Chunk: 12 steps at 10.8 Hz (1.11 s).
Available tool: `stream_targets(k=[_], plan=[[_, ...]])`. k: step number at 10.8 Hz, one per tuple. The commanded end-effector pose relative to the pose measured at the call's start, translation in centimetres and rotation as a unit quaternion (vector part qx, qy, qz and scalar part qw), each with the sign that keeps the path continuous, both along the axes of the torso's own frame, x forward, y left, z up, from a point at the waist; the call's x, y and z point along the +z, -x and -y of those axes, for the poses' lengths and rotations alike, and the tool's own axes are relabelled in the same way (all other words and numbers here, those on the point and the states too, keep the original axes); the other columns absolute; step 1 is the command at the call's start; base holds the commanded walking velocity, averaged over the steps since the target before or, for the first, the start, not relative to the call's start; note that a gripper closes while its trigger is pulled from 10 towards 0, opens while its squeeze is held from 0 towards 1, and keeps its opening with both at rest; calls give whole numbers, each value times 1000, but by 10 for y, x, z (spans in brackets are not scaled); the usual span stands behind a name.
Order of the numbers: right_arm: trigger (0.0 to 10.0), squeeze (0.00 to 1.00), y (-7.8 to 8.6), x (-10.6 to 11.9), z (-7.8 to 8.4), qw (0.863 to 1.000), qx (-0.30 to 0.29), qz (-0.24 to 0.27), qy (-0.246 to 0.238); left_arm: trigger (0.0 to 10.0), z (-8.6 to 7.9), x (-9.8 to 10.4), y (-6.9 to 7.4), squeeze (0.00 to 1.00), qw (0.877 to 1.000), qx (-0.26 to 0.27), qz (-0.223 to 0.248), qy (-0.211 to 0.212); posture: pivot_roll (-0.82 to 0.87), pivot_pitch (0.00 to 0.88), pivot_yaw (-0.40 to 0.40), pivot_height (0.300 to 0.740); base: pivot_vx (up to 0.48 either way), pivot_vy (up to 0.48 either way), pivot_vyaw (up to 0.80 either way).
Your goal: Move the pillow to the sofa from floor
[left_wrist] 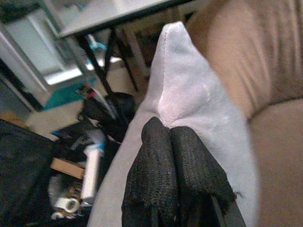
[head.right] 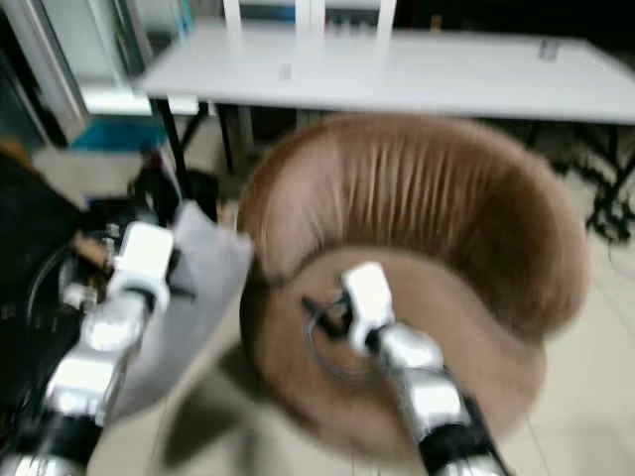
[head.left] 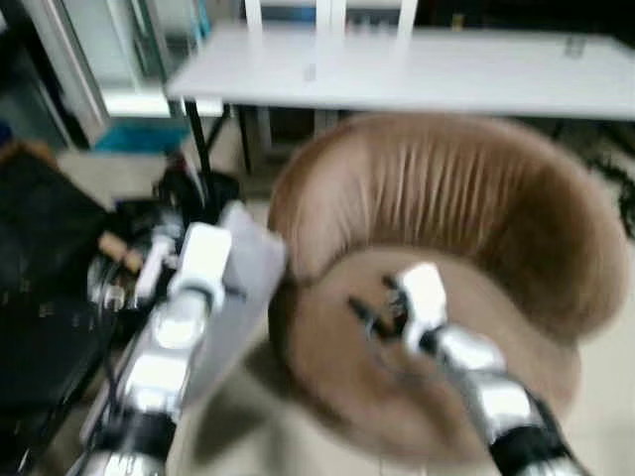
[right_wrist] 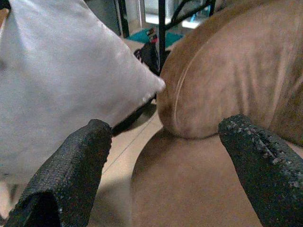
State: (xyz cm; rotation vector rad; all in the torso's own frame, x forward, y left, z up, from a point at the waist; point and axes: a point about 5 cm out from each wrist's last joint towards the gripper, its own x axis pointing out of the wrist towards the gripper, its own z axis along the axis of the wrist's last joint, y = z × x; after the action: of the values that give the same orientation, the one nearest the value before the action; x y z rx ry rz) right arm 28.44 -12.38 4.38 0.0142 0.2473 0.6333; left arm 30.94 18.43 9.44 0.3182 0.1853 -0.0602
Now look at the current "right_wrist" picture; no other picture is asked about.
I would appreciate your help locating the black metal stand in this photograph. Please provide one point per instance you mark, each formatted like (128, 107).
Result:
(162, 23)

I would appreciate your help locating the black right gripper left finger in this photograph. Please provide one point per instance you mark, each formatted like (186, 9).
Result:
(66, 177)

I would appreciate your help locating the black bag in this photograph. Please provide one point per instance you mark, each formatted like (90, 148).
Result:
(149, 55)

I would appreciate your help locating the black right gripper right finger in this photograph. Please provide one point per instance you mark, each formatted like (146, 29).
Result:
(267, 177)

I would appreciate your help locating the brown velvet sofa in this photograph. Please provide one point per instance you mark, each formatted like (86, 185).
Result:
(225, 71)

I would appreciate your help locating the teal floor mat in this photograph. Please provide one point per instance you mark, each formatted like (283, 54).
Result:
(139, 36)

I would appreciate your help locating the light grey pillow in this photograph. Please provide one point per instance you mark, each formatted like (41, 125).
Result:
(59, 71)

